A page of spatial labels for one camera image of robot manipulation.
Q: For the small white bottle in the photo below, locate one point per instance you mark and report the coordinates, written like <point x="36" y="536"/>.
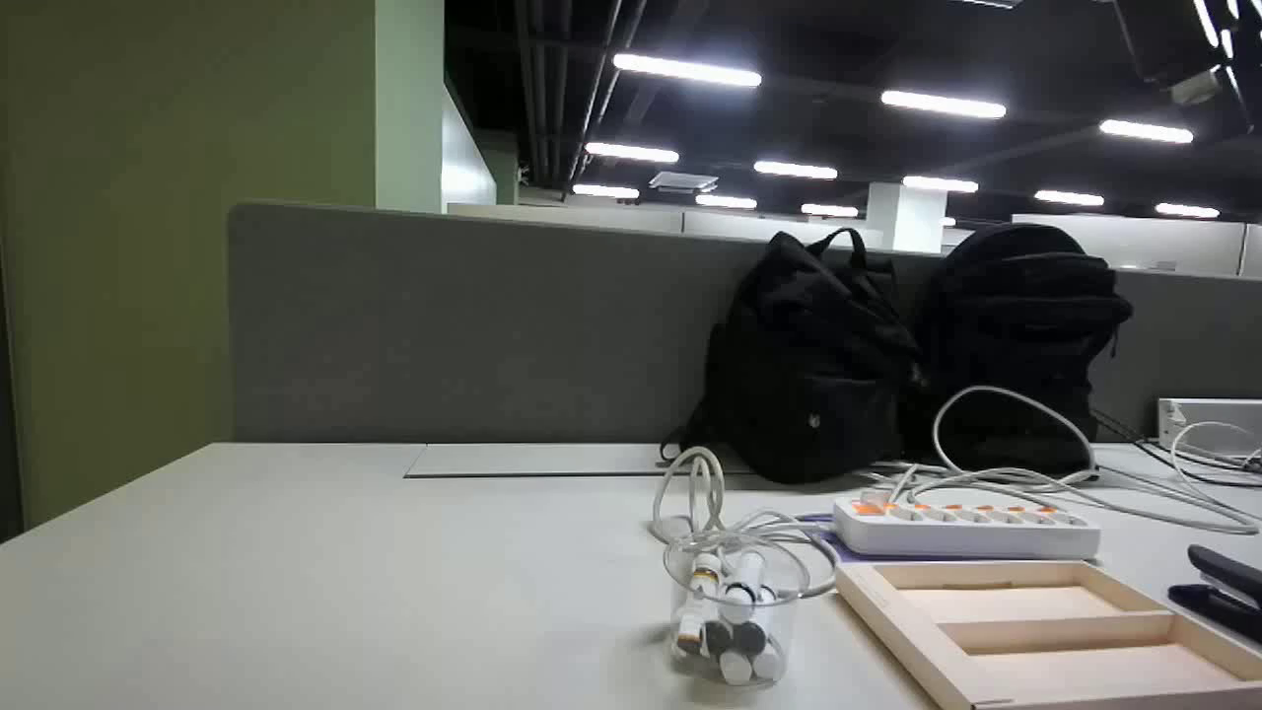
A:
<point x="741" y="578"/>
<point x="750" y="641"/>
<point x="769" y="659"/>
<point x="706" y="570"/>
<point x="686" y="641"/>
<point x="719" y="641"/>
<point x="736" y="668"/>

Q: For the white power strip orange switches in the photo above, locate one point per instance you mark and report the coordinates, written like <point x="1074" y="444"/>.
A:
<point x="966" y="524"/>

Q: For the bulky black backpack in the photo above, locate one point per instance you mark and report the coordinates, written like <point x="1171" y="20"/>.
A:
<point x="1020" y="342"/>

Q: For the fluorescent ceiling light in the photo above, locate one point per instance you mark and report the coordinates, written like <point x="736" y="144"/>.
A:
<point x="1145" y="133"/>
<point x="794" y="172"/>
<point x="1068" y="198"/>
<point x="686" y="68"/>
<point x="944" y="104"/>
<point x="631" y="151"/>
<point x="728" y="202"/>
<point x="603" y="191"/>
<point x="938" y="181"/>
<point x="1189" y="210"/>
<point x="829" y="210"/>

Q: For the black stapler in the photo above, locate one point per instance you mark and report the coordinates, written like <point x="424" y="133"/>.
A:
<point x="1222" y="593"/>

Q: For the white square column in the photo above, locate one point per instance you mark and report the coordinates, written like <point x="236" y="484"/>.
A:
<point x="907" y="217"/>

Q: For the grey desk partition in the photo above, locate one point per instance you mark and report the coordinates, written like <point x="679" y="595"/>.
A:
<point x="457" y="329"/>

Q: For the wooden two-compartment tray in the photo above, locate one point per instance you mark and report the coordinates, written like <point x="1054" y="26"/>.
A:
<point x="1050" y="641"/>

